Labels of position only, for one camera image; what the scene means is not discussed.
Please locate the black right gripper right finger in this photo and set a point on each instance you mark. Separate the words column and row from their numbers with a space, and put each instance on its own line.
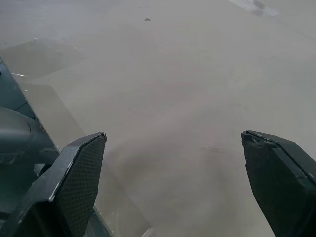
column 279, row 182

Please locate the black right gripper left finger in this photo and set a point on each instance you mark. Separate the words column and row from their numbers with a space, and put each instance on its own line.
column 74, row 177

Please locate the dark grey robot body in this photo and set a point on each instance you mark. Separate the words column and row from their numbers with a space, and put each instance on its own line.
column 17, row 133

